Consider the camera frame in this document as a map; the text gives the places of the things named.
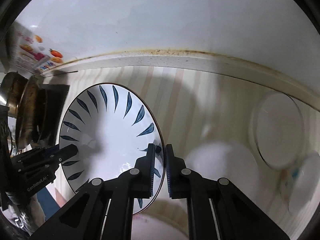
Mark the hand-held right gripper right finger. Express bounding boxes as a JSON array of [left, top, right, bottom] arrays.
[[165, 144, 292, 240]]

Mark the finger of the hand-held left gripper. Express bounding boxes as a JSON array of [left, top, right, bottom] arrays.
[[11, 147, 61, 166], [19, 144, 79, 175]]

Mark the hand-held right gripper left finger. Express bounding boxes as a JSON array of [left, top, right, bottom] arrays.
[[30, 144, 156, 240]]

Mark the white plate blue leaf pattern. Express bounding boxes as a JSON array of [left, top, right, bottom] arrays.
[[59, 83, 166, 217]]

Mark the metal wok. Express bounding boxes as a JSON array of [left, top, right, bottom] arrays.
[[0, 71, 42, 150]]

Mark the large white bowl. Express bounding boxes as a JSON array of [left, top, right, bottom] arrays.
[[131, 199, 189, 240]]

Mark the colourful printed carton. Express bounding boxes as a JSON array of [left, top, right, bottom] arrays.
[[6, 21, 64, 75]]

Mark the white round plate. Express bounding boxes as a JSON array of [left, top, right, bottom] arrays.
[[251, 92, 306, 168]]

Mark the white bowl colourful print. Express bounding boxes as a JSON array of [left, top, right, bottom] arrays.
[[285, 152, 320, 214]]

